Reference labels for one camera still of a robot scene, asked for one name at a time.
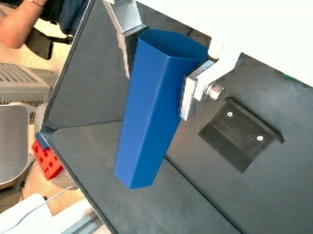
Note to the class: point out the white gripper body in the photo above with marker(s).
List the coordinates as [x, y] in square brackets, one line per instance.
[271, 30]

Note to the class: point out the black curved holder stand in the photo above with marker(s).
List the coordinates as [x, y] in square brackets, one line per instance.
[238, 134]

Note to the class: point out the red perforated block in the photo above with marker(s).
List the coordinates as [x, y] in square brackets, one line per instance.
[48, 161]

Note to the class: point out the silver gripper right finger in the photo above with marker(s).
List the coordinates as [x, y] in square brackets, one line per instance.
[200, 81]

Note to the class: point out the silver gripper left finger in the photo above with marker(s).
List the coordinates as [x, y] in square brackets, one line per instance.
[127, 22]

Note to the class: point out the person's forearm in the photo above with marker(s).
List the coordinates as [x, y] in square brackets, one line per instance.
[17, 23]

